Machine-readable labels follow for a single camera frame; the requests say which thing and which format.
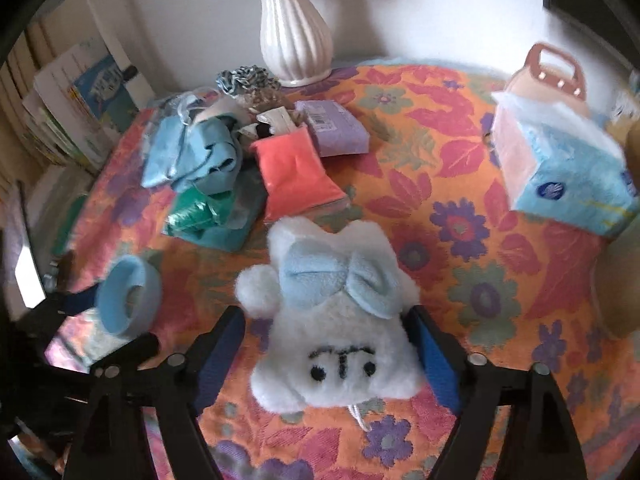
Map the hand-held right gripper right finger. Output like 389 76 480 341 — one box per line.
407 305 589 480

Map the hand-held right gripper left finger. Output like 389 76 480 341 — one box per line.
61 305 247 480

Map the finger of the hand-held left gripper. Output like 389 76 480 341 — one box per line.
46 287 104 317
92 332 161 370

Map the blue tape roll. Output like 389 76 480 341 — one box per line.
94 254 163 337

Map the white plush toy blue bow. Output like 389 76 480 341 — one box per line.
235 217 424 432

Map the teal drawstring pouch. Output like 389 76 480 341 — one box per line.
169 194 267 252

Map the orange soft packet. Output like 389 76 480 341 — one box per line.
248 125 351 224

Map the purple soft packet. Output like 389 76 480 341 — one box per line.
293 99 371 158

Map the shiny green cloth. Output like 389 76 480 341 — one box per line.
162 187 224 237

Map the light blue cloth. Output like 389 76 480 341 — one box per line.
140 109 185 191

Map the floral orange tablecloth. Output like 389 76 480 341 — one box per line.
42 62 640 480

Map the blue folded cloth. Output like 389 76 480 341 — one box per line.
174 116 244 194

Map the stack of books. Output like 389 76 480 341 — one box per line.
0 7 157 177

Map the beige object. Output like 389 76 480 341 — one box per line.
595 230 640 340

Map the blue tissue pack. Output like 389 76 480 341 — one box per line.
489 87 637 239

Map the white cloth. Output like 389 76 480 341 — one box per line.
194 96 247 125

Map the leopard print scrunchie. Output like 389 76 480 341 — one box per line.
244 86 297 117

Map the black and white scrunchie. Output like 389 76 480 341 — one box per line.
215 64 274 97

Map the pink handbag-shaped holder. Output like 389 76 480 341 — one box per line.
504 42 589 107

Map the white ribbed vase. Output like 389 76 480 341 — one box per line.
254 0 335 89

